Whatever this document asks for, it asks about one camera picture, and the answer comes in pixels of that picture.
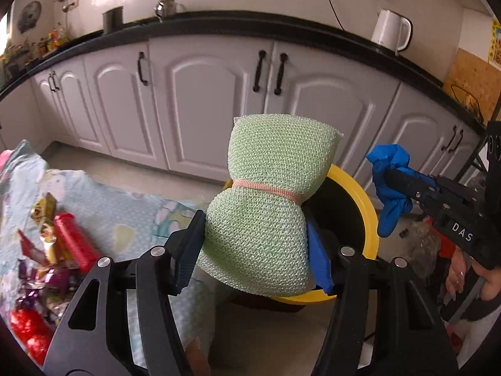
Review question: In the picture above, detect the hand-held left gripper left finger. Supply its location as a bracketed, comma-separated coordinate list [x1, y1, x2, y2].
[42, 209, 214, 376]

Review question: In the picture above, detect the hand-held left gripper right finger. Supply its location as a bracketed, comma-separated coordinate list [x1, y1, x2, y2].
[305, 219, 460, 376]

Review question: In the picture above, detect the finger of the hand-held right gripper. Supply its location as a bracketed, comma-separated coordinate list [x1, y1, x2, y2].
[385, 168, 445, 216]
[403, 166, 486, 202]

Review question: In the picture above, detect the blue rubber glove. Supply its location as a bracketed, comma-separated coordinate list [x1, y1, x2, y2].
[366, 144, 416, 239]

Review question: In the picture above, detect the yellow rimmed trash bin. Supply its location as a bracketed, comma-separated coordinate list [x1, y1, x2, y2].
[223, 164, 381, 314]

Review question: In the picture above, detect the green mesh scrubbing sponge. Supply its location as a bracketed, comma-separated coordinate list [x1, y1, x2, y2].
[197, 114, 343, 297]

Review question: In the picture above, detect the person's right hand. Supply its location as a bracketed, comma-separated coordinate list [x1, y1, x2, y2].
[445, 248, 501, 303]

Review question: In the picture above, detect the printed blanket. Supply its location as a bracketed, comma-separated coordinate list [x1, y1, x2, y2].
[0, 139, 218, 365]

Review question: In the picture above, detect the cork board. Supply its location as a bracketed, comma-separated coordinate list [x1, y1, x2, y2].
[442, 49, 501, 122]

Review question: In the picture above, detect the red cylindrical packet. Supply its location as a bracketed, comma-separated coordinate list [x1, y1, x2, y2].
[54, 212, 100, 275]

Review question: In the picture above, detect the pile of snack wrappers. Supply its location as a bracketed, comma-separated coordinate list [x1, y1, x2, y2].
[16, 192, 92, 322]

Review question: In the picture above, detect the white kitchen cabinet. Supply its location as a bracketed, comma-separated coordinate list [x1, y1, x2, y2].
[0, 35, 486, 208]

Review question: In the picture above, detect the white electric kettle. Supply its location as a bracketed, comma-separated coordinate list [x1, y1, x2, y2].
[370, 9, 414, 56]

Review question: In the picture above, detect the red mesh ball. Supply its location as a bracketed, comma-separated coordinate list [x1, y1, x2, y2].
[24, 335, 54, 366]
[8, 309, 44, 338]

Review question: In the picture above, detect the black kitchen countertop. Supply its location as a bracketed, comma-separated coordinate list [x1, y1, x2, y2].
[0, 10, 486, 134]

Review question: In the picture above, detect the black cooking pot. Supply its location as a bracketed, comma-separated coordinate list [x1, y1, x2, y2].
[102, 6, 125, 35]

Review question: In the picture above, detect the metal teapot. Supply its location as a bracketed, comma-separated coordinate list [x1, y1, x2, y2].
[154, 0, 186, 22]

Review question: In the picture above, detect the row of condiment bottles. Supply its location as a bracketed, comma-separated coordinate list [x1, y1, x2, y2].
[0, 23, 72, 69]

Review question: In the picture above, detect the black wire rack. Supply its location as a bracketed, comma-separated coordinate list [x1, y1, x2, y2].
[450, 83, 486, 123]

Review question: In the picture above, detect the yellow wall poster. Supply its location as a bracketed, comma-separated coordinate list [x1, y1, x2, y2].
[489, 19, 501, 65]

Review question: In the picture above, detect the black cabinet handle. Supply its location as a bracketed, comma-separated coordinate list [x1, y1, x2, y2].
[252, 50, 267, 92]
[137, 52, 149, 87]
[274, 53, 289, 96]

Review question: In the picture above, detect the black power cable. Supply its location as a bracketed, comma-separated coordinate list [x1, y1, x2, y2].
[315, 0, 346, 32]

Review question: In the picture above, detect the round wall plate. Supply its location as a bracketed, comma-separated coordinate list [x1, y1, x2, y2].
[18, 1, 43, 34]

